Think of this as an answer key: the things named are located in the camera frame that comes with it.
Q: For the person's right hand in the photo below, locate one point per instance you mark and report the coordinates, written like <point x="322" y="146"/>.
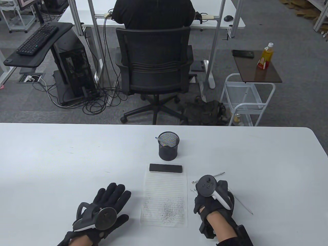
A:
<point x="202" y="205"/>

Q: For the person's left hand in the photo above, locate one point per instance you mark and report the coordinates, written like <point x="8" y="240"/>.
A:
<point x="116" y="196"/>

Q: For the person's right forearm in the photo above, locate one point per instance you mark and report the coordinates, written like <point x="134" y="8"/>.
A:
<point x="223" y="225"/>

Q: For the person's left forearm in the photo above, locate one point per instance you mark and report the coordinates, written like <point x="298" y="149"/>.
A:
<point x="80" y="241"/>

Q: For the black mesh pencil holder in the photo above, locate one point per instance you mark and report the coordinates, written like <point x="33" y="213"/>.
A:
<point x="167" y="155"/>

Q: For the black and white hand controller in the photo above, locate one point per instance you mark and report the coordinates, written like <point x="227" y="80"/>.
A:
<point x="207" y="185"/>
<point x="105" y="219"/>

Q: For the lined paper sheet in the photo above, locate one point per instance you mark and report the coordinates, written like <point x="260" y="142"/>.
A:
<point x="164" y="194"/>

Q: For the black wrist band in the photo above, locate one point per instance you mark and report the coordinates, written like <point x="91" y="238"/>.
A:
<point x="241" y="237"/>

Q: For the black rectangular block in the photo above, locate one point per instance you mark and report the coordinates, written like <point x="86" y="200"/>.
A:
<point x="166" y="168"/>

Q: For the small yellow bottle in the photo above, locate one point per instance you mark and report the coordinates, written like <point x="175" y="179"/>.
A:
<point x="237" y="120"/>

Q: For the dark backpack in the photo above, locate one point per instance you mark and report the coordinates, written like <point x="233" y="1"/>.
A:
<point x="205" y="112"/>

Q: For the black computer tower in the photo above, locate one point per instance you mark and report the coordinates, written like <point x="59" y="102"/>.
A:
<point x="74" y="69"/>

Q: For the black office chair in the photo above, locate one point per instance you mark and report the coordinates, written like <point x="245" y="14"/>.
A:
<point x="153" y="59"/>

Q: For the brown side table top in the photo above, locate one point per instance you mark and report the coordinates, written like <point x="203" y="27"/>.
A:
<point x="261" y="74"/>

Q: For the floor outlet box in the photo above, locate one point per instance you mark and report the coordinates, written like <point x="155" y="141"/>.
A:
<point x="30" y="78"/>

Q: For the black phone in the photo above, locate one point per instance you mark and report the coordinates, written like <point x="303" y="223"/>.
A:
<point x="243" y="53"/>

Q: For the yellow drink bottle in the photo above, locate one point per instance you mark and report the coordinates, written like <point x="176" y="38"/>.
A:
<point x="266" y="57"/>

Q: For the black keyboard tray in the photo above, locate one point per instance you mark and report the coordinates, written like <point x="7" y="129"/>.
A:
<point x="18" y="60"/>

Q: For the black keyboard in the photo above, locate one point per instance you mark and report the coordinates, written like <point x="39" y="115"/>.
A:
<point x="37" y="39"/>

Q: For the white desk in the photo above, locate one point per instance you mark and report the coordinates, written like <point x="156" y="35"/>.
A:
<point x="65" y="19"/>

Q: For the beige wooden strip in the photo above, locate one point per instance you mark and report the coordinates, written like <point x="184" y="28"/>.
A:
<point x="208" y="17"/>

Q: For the black computer mouse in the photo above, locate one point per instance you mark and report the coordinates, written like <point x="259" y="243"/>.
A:
<point x="228" y="18"/>

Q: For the white metal rack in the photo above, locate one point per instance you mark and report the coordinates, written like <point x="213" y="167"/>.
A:
<point x="19" y="23"/>

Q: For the black monitor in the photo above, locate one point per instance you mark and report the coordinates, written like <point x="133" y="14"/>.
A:
<point x="27" y="3"/>

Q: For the brown cardboard pieces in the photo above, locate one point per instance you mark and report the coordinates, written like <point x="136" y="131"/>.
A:
<point x="299" y="7"/>

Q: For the aluminium frame post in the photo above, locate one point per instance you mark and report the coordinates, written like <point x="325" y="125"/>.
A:
<point x="216" y="38"/>
<point x="76" y="18"/>
<point x="237" y="18"/>
<point x="100" y="46"/>

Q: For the white shelf frame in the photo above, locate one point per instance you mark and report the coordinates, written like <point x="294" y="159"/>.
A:
<point x="320" y="18"/>

